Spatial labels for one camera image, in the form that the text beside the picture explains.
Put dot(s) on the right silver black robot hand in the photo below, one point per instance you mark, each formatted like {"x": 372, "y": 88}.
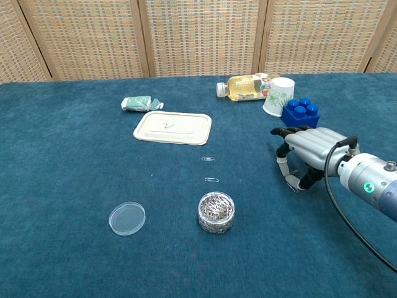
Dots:
{"x": 313, "y": 146}

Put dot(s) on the paper clip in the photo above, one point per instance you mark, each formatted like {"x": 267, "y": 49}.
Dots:
{"x": 208, "y": 159}
{"x": 211, "y": 179}
{"x": 294, "y": 171}
{"x": 292, "y": 187}

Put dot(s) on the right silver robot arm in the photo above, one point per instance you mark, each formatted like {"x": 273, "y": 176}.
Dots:
{"x": 372, "y": 180}

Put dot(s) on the blue plastic building block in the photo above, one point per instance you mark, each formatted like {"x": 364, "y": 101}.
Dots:
{"x": 299, "y": 116}

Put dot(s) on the white floral paper cup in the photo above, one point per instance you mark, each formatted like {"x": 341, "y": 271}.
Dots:
{"x": 277, "y": 97}

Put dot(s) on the clear bottle with yellow drink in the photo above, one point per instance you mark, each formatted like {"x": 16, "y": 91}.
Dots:
{"x": 245, "y": 88}

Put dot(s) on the round container of clips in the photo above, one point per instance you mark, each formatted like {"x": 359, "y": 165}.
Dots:
{"x": 216, "y": 212}

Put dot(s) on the white rectangular tray lid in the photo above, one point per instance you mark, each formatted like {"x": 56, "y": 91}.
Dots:
{"x": 173, "y": 127}

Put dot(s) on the woven bamboo folding screen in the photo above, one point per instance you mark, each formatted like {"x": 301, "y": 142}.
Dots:
{"x": 198, "y": 37}

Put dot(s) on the green white tissue pack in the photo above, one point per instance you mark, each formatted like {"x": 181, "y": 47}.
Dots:
{"x": 138, "y": 104}

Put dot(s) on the clear round plastic lid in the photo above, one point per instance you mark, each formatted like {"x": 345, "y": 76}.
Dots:
{"x": 127, "y": 218}

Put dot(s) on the blue carpet table cover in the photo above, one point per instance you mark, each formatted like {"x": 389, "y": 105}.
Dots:
{"x": 93, "y": 192}

